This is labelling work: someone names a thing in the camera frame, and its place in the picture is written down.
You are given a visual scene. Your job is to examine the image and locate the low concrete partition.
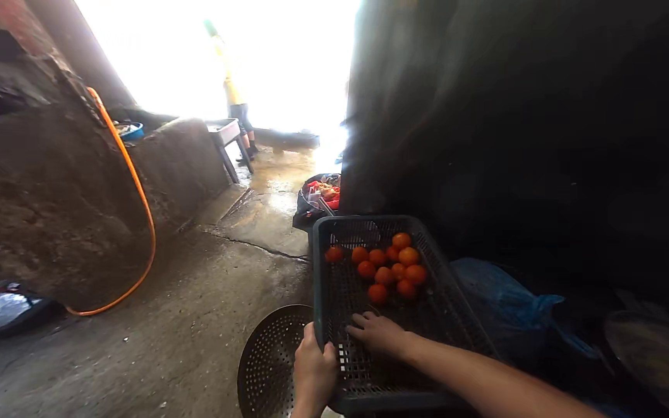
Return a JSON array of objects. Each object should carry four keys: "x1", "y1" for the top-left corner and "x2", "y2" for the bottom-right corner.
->
[{"x1": 128, "y1": 116, "x2": 250, "y2": 233}]

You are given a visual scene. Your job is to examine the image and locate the white sink on legs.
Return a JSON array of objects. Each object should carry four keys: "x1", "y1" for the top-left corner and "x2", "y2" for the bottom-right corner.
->
[{"x1": 205, "y1": 118, "x2": 255, "y2": 184}]

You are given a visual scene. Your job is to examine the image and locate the orange hose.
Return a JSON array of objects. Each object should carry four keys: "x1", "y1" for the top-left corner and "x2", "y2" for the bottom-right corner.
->
[{"x1": 65, "y1": 87, "x2": 157, "y2": 317}]

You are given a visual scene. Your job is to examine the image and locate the blue round basin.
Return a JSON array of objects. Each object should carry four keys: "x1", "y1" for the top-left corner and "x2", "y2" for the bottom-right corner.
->
[{"x1": 114, "y1": 121, "x2": 145, "y2": 142}]

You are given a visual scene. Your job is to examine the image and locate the concrete stove counter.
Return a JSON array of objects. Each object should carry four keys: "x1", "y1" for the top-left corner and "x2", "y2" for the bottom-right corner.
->
[{"x1": 0, "y1": 29, "x2": 156, "y2": 314}]

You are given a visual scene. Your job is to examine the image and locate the person's right forearm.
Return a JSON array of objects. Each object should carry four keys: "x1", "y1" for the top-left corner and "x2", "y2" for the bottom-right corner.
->
[{"x1": 400, "y1": 332, "x2": 607, "y2": 418}]

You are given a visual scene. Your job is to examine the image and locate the person's right hand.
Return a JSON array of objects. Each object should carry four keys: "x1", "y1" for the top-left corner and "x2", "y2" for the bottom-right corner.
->
[{"x1": 346, "y1": 310, "x2": 413, "y2": 361}]

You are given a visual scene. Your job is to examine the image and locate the dark green plastic crate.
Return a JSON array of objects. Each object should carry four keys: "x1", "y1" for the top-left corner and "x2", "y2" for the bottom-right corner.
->
[{"x1": 311, "y1": 215, "x2": 499, "y2": 415}]

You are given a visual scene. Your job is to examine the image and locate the person's left forearm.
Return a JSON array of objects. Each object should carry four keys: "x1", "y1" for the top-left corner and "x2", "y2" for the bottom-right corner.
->
[{"x1": 291, "y1": 397, "x2": 331, "y2": 418}]

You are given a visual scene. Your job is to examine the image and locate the blue plastic bag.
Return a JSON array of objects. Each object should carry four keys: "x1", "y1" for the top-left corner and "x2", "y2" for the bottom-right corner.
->
[{"x1": 449, "y1": 257, "x2": 600, "y2": 360}]

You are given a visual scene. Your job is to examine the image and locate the pile of tomatoes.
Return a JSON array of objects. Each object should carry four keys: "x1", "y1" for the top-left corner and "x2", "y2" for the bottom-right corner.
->
[{"x1": 324, "y1": 232, "x2": 429, "y2": 307}]

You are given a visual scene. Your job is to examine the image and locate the round metal pan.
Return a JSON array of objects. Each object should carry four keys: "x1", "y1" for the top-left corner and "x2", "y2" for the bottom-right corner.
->
[{"x1": 603, "y1": 309, "x2": 669, "y2": 401}]

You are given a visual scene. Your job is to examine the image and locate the black bag-lined trash bin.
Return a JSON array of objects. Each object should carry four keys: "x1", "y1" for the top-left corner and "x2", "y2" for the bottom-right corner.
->
[{"x1": 292, "y1": 173, "x2": 342, "y2": 232}]

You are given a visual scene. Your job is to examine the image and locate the round perforated metal colander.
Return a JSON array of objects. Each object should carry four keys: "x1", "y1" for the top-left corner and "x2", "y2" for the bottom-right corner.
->
[{"x1": 237, "y1": 304, "x2": 316, "y2": 418}]

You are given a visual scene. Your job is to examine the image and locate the person's left hand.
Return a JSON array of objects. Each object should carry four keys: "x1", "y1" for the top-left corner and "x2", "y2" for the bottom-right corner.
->
[{"x1": 294, "y1": 322, "x2": 339, "y2": 407}]

